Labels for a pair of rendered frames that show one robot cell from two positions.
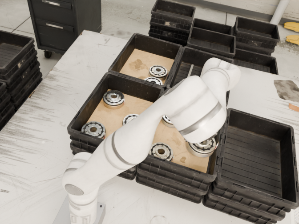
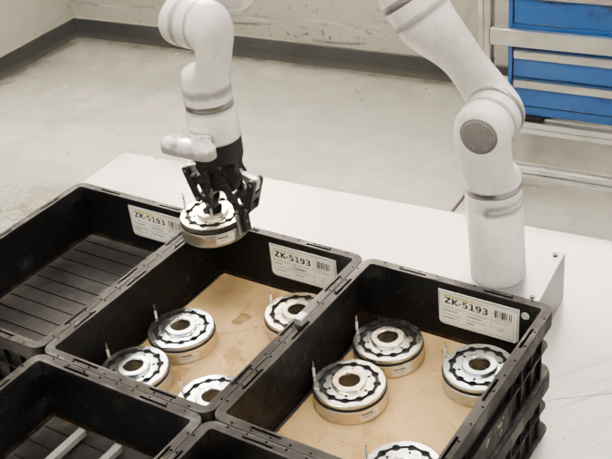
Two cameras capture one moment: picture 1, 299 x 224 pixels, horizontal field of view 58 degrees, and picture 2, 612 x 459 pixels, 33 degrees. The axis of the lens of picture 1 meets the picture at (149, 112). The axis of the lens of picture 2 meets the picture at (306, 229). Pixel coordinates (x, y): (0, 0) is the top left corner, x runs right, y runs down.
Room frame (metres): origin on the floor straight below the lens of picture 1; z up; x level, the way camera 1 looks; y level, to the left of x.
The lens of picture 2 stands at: (1.78, 0.50, 1.78)
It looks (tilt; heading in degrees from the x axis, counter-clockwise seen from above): 31 degrees down; 206
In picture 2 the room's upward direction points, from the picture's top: 6 degrees counter-clockwise
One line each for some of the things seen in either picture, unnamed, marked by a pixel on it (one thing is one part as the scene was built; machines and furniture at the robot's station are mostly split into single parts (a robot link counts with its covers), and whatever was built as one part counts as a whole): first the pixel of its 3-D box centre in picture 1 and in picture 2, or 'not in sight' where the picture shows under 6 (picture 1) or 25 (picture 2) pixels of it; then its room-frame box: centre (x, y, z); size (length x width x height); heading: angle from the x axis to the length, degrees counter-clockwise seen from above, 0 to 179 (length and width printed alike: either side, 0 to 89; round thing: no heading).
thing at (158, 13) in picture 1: (170, 30); not in sight; (2.50, -0.07, 0.37); 0.40 x 0.30 x 0.45; 84
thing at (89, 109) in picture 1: (119, 116); (392, 395); (0.79, 0.13, 0.87); 0.40 x 0.30 x 0.11; 170
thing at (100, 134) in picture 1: (93, 130); (479, 367); (0.70, 0.22, 0.86); 0.10 x 0.10 x 0.01
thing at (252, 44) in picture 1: (248, 48); not in sight; (2.41, -0.87, 0.37); 0.40 x 0.30 x 0.45; 84
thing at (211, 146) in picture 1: (202, 141); (213, 213); (0.62, -0.21, 1.00); 0.10 x 0.10 x 0.01
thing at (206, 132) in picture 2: not in sight; (203, 122); (0.64, -0.18, 1.17); 0.11 x 0.09 x 0.06; 169
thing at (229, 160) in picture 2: not in sight; (219, 160); (0.63, -0.18, 1.10); 0.08 x 0.08 x 0.09
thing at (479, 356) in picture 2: (93, 129); (479, 364); (0.70, 0.22, 0.86); 0.05 x 0.05 x 0.01
